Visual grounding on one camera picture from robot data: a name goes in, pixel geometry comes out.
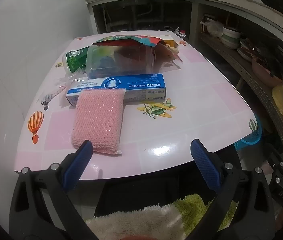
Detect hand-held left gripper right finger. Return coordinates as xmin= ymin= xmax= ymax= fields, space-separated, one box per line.
xmin=185 ymin=139 xmax=276 ymax=240

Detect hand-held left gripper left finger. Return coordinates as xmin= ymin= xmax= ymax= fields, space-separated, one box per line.
xmin=8 ymin=140 xmax=99 ymax=240

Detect blue plastic basket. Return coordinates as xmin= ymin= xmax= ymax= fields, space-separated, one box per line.
xmin=233 ymin=114 xmax=264 ymax=153

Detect pink mesh sponge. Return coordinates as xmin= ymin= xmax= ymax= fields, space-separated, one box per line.
xmin=71 ymin=89 xmax=127 ymax=156

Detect clear plastic wrapper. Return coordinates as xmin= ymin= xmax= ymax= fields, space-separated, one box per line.
xmin=53 ymin=74 xmax=83 ymax=99

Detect blue white toothpaste box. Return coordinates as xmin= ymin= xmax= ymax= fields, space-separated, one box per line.
xmin=66 ymin=73 xmax=167 ymax=107

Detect clear plastic container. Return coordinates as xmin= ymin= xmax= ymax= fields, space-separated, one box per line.
xmin=86 ymin=44 xmax=158 ymax=78

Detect orange clear snack packet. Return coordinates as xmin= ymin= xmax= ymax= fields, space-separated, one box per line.
xmin=156 ymin=42 xmax=183 ymax=64

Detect yellow cardboard box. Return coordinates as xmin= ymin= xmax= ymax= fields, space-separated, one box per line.
xmin=163 ymin=35 xmax=180 ymax=49

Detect colourful printed snack bag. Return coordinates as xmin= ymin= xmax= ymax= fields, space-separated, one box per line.
xmin=93 ymin=35 xmax=165 ymax=48

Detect fluffy cream green garment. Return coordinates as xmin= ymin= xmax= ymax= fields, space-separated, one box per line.
xmin=85 ymin=193 xmax=239 ymax=240

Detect pink plastic basin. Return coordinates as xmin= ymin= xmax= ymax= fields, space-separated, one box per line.
xmin=251 ymin=57 xmax=283 ymax=88

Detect green plastic bottle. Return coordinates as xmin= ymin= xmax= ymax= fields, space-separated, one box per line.
xmin=62 ymin=47 xmax=90 ymax=73

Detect stacked plates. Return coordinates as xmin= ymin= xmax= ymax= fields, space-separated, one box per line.
xmin=237 ymin=39 xmax=255 ymax=62

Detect white stacked bowls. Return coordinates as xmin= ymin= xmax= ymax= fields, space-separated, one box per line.
xmin=221 ymin=26 xmax=242 ymax=50

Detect white plastic bag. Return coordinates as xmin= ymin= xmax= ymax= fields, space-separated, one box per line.
xmin=201 ymin=18 xmax=225 ymax=37

